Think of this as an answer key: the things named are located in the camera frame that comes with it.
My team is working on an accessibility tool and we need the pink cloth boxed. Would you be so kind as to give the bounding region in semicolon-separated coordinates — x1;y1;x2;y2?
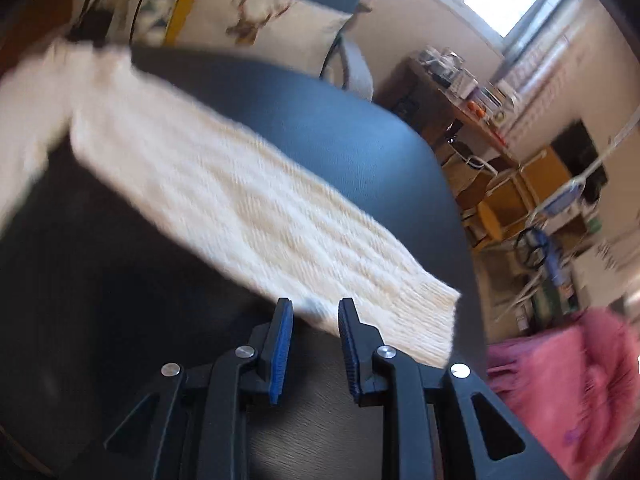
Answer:
485;307;640;480

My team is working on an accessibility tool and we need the white drying rack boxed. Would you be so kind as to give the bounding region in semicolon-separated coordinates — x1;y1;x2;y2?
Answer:
480;120;636;326

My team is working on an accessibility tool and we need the brown paper bag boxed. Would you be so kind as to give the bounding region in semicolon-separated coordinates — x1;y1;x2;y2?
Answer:
442;152;496;211

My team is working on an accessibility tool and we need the black monitor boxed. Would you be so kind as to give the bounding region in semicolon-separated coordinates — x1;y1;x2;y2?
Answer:
550;120;608;201

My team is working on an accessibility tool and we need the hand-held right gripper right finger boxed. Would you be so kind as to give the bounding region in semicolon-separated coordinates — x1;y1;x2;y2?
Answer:
338;297;571;480

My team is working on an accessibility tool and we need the cluster of jars and boxes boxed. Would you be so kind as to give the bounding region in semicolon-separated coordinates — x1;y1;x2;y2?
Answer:
417;46;516;128

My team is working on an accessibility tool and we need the cream knit sweater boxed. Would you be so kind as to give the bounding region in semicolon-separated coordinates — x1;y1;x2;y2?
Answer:
0;40;462;368

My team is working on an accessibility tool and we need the brown cardboard box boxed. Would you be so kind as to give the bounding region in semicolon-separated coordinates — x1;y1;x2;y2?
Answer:
520;147;573;211

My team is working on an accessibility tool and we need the wooden desk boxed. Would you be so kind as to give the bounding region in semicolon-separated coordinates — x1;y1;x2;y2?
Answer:
375;55;521;171

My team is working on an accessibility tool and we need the white triangle pattern pillow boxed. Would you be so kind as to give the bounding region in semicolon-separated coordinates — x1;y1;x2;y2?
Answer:
97;0;191;46

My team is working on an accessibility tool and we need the patterned beige curtain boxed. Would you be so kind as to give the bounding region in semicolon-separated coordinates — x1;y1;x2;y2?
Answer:
500;25;601;133

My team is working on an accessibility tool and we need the white deer print pillow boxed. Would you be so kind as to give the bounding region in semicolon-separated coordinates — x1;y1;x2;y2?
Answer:
177;0;356;78

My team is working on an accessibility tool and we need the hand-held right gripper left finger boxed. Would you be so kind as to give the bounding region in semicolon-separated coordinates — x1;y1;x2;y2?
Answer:
64;297;296;480

